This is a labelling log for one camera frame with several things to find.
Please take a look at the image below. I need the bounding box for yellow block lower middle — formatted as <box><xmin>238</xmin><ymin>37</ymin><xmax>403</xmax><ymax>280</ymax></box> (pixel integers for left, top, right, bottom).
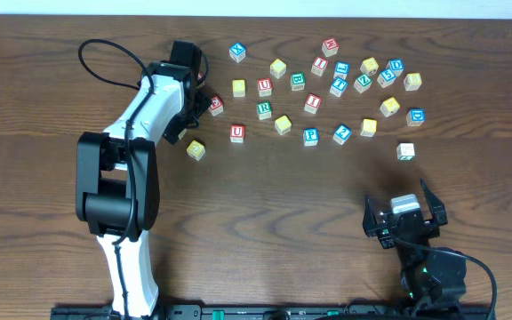
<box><xmin>275</xmin><ymin>115</ymin><xmax>292</xmax><ymax>135</ymax></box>

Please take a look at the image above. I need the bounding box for blue L wooden block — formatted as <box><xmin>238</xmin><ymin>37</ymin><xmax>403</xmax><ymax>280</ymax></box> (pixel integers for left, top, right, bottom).
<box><xmin>333</xmin><ymin>61</ymin><xmax>350</xmax><ymax>80</ymax></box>

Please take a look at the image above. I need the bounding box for yellow S wooden block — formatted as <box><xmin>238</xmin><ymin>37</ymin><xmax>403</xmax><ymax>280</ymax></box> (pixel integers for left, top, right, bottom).
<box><xmin>360</xmin><ymin>118</ymin><xmax>378</xmax><ymax>137</ymax></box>

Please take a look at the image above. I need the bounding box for blue 5 wooden block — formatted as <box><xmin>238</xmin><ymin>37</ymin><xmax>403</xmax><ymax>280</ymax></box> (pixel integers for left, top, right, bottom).
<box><xmin>377</xmin><ymin>68</ymin><xmax>396</xmax><ymax>88</ymax></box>

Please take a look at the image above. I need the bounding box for green B wooden block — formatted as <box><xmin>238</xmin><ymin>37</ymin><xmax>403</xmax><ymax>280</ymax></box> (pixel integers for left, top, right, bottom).
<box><xmin>290</xmin><ymin>72</ymin><xmax>306</xmax><ymax>91</ymax></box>

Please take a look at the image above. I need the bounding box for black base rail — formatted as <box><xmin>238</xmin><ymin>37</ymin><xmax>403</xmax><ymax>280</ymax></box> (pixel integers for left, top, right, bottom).
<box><xmin>50</xmin><ymin>304</ymin><xmax>496</xmax><ymax>320</ymax></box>

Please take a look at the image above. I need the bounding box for blue 2 wooden block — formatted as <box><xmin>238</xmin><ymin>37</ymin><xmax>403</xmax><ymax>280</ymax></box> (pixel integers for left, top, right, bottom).
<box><xmin>332</xmin><ymin>124</ymin><xmax>352</xmax><ymax>145</ymax></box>

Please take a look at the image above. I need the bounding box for green 7 wooden block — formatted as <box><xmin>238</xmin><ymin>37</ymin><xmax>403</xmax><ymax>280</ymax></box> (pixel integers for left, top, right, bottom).
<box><xmin>396</xmin><ymin>143</ymin><xmax>416</xmax><ymax>161</ymax></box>

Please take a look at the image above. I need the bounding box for blue T wooden block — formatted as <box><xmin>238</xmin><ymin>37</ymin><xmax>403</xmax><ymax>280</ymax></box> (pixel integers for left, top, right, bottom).
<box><xmin>330</xmin><ymin>76</ymin><xmax>348</xmax><ymax>98</ymax></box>

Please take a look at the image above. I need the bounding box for yellow O wooden block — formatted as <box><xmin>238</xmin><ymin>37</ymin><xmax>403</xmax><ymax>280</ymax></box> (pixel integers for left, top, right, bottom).
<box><xmin>232</xmin><ymin>79</ymin><xmax>246</xmax><ymax>98</ymax></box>

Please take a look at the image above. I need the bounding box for red U block lower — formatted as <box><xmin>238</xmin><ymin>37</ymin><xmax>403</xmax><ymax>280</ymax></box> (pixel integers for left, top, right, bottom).
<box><xmin>229</xmin><ymin>124</ymin><xmax>245</xmax><ymax>143</ymax></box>

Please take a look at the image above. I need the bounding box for yellow 8 wooden block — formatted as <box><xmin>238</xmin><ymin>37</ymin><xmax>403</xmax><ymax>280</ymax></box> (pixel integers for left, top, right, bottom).
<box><xmin>404</xmin><ymin>73</ymin><xmax>422</xmax><ymax>92</ymax></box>

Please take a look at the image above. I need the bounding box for red I block far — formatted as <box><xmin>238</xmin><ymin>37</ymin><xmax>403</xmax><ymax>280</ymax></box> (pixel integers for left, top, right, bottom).
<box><xmin>311</xmin><ymin>57</ymin><xmax>328</xmax><ymax>76</ymax></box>

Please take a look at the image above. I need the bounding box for green R wooden block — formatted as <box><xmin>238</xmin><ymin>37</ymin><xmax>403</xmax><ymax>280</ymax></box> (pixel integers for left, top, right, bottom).
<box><xmin>257</xmin><ymin>101</ymin><xmax>272</xmax><ymax>120</ymax></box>

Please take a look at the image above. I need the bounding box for red u block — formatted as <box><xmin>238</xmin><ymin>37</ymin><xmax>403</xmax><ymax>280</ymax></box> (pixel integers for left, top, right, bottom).
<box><xmin>229</xmin><ymin>124</ymin><xmax>245</xmax><ymax>143</ymax></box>
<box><xmin>257</xmin><ymin>78</ymin><xmax>273</xmax><ymax>97</ymax></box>

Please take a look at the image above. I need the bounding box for yellow 2 wooden block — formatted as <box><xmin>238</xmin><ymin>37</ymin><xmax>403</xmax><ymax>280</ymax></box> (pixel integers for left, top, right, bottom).
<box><xmin>187</xmin><ymin>140</ymin><xmax>206</xmax><ymax>161</ymax></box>

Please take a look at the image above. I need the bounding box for blue d block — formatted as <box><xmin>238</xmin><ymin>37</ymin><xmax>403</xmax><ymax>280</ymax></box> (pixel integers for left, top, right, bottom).
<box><xmin>406</xmin><ymin>108</ymin><xmax>426</xmax><ymax>127</ymax></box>
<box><xmin>386</xmin><ymin>59</ymin><xmax>404</xmax><ymax>76</ymax></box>

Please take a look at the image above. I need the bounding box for yellow block upper middle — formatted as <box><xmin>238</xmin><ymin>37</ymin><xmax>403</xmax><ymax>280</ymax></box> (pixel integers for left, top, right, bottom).
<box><xmin>270</xmin><ymin>59</ymin><xmax>287</xmax><ymax>79</ymax></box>

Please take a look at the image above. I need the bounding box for red I block near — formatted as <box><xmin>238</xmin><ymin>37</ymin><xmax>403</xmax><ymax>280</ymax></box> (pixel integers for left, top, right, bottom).
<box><xmin>304</xmin><ymin>93</ymin><xmax>323</xmax><ymax>114</ymax></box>

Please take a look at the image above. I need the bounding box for blue D block near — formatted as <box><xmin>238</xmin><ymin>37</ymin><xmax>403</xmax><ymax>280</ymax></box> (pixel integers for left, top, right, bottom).
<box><xmin>406</xmin><ymin>108</ymin><xmax>426</xmax><ymax>127</ymax></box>

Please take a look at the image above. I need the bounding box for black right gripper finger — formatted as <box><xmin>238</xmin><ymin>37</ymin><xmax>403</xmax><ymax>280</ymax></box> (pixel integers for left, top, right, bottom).
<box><xmin>420</xmin><ymin>180</ymin><xmax>448</xmax><ymax>226</ymax></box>
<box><xmin>362</xmin><ymin>196</ymin><xmax>378</xmax><ymax>237</ymax></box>

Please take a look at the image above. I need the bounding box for red H wooden block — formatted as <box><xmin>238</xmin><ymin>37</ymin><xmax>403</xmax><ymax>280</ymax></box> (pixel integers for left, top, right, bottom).
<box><xmin>322</xmin><ymin>37</ymin><xmax>340</xmax><ymax>58</ymax></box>

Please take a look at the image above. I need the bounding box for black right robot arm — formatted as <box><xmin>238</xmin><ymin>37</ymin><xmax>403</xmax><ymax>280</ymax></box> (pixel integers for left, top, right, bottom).
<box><xmin>363</xmin><ymin>182</ymin><xmax>467</xmax><ymax>316</ymax></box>

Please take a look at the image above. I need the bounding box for red U block upper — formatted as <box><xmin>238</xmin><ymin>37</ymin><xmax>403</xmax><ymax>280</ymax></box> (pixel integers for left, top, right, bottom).
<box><xmin>257</xmin><ymin>78</ymin><xmax>273</xmax><ymax>97</ymax></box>

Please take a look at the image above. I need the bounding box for yellow block with picture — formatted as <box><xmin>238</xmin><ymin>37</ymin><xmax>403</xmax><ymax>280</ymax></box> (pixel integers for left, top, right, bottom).
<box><xmin>380</xmin><ymin>97</ymin><xmax>400</xmax><ymax>117</ymax></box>

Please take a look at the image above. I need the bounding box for yellow block near Z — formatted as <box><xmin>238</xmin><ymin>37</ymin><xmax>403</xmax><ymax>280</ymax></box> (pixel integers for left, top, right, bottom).
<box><xmin>360</xmin><ymin>57</ymin><xmax>379</xmax><ymax>76</ymax></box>

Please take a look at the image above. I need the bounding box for red E wooden block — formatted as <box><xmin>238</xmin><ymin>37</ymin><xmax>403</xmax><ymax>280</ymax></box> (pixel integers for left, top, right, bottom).
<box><xmin>209</xmin><ymin>96</ymin><xmax>224</xmax><ymax>116</ymax></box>

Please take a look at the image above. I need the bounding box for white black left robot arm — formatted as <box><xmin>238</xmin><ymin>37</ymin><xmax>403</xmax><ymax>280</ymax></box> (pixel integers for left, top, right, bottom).
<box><xmin>76</xmin><ymin>40</ymin><xmax>211</xmax><ymax>319</ymax></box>

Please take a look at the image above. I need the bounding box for blue P wooden block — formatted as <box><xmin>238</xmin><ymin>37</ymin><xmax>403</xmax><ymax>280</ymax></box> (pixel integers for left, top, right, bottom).
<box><xmin>303</xmin><ymin>128</ymin><xmax>319</xmax><ymax>147</ymax></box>

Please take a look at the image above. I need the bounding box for red i block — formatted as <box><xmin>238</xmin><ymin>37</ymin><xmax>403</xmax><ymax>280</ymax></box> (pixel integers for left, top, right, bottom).
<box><xmin>304</xmin><ymin>93</ymin><xmax>323</xmax><ymax>114</ymax></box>
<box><xmin>311</xmin><ymin>57</ymin><xmax>328</xmax><ymax>76</ymax></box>

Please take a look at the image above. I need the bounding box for green Z wooden block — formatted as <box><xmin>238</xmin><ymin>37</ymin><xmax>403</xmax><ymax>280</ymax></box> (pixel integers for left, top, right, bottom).
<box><xmin>354</xmin><ymin>74</ymin><xmax>372</xmax><ymax>93</ymax></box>

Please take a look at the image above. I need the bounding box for blue X wooden block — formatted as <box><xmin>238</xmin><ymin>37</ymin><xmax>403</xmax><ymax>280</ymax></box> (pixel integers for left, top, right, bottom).
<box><xmin>228</xmin><ymin>43</ymin><xmax>246</xmax><ymax>63</ymax></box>

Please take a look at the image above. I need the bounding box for blue D block far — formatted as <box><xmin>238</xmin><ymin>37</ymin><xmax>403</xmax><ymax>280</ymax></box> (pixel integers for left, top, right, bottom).
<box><xmin>386</xmin><ymin>59</ymin><xmax>404</xmax><ymax>76</ymax></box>

